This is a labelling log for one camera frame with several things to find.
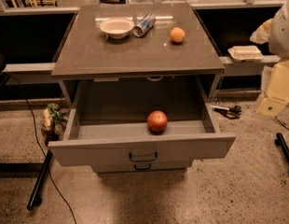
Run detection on black lower drawer handle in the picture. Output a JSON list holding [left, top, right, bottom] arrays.
[[134, 163, 152, 171]]

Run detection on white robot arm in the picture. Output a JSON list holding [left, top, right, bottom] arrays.
[[268, 0, 289, 60]]

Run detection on grey cabinet counter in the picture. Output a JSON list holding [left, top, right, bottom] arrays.
[[50, 2, 226, 110]]

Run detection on black drawer handle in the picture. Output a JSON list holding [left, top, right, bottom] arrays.
[[134, 163, 152, 171], [129, 152, 158, 162]]

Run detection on grey open top drawer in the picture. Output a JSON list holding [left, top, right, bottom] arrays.
[[48, 77, 235, 166]]

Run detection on black handled scissors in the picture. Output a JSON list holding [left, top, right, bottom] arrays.
[[211, 105, 241, 119]]

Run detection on white foam takeout container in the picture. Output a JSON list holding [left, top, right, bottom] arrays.
[[227, 45, 263, 62]]

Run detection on black top drawer handle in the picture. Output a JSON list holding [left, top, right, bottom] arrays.
[[129, 152, 158, 162]]

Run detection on orange fruit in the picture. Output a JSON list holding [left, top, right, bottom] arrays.
[[170, 27, 186, 43]]

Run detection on black left stand leg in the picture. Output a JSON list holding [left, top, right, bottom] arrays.
[[27, 150, 52, 211]]

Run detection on black floor cable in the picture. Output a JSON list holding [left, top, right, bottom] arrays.
[[0, 72, 77, 224]]

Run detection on black stand leg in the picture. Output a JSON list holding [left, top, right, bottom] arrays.
[[275, 133, 289, 165], [27, 150, 52, 211]]

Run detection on red apple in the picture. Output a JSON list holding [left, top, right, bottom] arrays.
[[146, 110, 168, 133]]

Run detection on blue silver soda can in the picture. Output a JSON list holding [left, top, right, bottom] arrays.
[[133, 13, 156, 37]]

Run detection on grey lower drawer front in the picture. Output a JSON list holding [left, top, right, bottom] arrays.
[[91, 161, 192, 174]]

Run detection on white bowl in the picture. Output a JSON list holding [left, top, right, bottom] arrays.
[[100, 18, 134, 39]]

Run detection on black right stand leg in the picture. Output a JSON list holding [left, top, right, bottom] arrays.
[[275, 133, 289, 165]]

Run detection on green snack bag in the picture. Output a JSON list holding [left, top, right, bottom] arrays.
[[41, 103, 69, 146]]

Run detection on black right cable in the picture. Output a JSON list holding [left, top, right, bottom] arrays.
[[273, 116, 289, 133]]

